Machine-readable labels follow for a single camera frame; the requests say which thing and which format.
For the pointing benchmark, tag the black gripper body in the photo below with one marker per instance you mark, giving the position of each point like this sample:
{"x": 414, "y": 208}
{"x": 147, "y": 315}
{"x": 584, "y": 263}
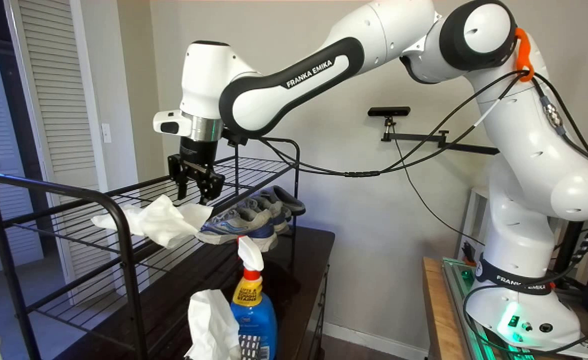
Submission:
{"x": 197, "y": 167}

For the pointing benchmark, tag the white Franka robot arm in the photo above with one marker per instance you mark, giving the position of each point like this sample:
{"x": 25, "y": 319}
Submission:
{"x": 540, "y": 167}

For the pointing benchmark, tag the white crumpled cloth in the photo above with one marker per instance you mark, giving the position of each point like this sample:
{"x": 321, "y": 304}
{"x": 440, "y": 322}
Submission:
{"x": 164, "y": 222}

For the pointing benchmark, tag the grey and blue sneaker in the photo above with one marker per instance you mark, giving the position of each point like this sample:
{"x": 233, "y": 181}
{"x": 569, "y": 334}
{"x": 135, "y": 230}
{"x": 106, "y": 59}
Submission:
{"x": 255, "y": 213}

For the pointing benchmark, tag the white crumpled tissue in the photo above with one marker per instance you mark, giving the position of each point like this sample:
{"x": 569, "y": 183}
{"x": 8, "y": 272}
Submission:
{"x": 210, "y": 327}

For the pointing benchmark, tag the blue spray bottle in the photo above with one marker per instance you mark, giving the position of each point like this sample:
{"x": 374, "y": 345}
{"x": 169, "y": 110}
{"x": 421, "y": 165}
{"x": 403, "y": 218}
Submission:
{"x": 255, "y": 320}

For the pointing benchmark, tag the white louvered closet door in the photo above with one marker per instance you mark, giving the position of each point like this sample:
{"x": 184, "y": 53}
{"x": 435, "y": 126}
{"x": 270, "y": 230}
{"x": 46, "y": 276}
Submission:
{"x": 54, "y": 81}

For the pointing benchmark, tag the white baseboard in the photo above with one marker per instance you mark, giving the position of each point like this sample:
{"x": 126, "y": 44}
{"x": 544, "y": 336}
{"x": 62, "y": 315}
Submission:
{"x": 374, "y": 341}

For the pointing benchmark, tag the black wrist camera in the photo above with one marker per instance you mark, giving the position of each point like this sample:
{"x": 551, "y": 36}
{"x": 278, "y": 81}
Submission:
{"x": 234, "y": 136}

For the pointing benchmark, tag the white light switch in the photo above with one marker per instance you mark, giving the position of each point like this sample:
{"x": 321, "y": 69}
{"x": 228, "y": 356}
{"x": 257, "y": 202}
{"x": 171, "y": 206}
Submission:
{"x": 106, "y": 132}

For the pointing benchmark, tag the black bar-mounted camera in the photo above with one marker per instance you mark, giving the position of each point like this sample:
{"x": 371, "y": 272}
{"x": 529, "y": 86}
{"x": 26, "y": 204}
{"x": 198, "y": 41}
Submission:
{"x": 388, "y": 110}

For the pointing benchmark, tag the green-lit clear base plate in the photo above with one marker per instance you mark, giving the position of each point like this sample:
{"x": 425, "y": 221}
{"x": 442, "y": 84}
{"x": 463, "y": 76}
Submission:
{"x": 456, "y": 280}

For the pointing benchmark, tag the white wall box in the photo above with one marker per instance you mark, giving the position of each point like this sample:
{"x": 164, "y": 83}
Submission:
{"x": 474, "y": 227}

